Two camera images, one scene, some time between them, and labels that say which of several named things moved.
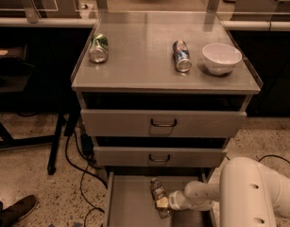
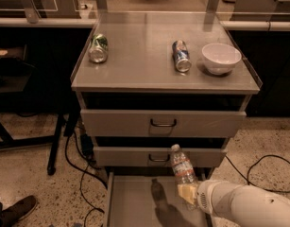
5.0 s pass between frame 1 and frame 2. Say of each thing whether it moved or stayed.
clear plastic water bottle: moved
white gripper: moved
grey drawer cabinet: stayed
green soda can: stayed
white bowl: stayed
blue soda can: stayed
